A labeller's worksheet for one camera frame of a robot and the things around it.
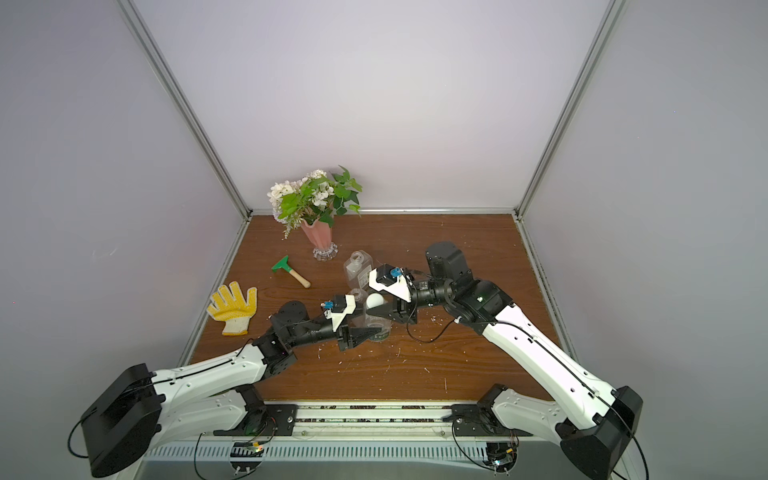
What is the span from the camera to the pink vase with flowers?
85cm

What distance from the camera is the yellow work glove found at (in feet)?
3.00

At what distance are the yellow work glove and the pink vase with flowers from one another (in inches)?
10.6
